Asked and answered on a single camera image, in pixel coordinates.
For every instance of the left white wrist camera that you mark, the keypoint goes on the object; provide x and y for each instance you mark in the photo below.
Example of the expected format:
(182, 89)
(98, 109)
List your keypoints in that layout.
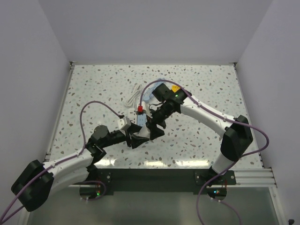
(124, 123)

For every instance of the white cube plug adapter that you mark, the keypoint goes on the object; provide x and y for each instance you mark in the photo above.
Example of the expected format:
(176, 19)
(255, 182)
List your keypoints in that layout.
(144, 133)

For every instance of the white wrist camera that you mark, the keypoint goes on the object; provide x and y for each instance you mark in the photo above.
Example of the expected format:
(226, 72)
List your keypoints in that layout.
(124, 123)
(143, 108)

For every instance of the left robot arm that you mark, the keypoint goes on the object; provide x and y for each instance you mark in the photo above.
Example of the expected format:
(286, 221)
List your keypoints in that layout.
(41, 179)

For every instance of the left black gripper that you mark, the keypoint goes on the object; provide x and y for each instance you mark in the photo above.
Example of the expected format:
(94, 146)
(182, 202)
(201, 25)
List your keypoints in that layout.
(135, 141)

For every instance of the blue power strip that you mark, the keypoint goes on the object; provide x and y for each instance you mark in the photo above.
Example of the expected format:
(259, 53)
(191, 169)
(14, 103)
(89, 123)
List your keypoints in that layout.
(141, 119)

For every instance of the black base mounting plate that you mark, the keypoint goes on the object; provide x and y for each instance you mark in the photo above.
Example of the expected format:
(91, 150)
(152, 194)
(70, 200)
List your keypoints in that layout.
(111, 180)

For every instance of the white power strip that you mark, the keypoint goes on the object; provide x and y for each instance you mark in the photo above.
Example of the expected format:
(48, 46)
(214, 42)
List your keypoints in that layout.
(132, 115)

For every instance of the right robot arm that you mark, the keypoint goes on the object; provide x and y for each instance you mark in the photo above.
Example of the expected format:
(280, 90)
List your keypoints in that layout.
(234, 132)

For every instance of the yellow cube plug adapter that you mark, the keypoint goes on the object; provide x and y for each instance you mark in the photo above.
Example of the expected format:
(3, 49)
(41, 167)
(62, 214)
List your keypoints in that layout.
(175, 88)

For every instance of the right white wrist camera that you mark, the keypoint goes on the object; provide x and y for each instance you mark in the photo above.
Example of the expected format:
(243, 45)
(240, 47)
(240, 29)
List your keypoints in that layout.
(143, 108)

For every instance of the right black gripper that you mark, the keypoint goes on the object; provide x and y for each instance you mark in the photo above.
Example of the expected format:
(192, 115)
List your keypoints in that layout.
(155, 131)

